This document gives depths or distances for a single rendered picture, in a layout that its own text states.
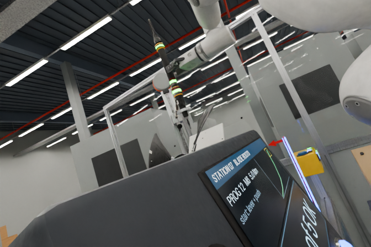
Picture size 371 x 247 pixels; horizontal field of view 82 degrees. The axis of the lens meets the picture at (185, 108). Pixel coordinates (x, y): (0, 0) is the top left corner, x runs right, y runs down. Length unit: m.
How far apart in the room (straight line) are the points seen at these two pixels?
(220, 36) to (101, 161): 2.98
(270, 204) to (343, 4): 0.33
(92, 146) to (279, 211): 3.55
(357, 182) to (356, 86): 1.30
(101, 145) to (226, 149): 3.42
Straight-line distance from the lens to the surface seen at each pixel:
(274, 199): 0.19
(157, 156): 1.21
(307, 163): 1.10
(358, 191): 1.65
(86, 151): 3.76
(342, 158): 1.60
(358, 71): 0.38
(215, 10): 0.78
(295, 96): 1.57
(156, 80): 1.77
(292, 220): 0.20
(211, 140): 1.34
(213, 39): 0.93
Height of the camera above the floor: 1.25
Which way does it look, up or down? 12 degrees up
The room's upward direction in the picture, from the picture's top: 21 degrees counter-clockwise
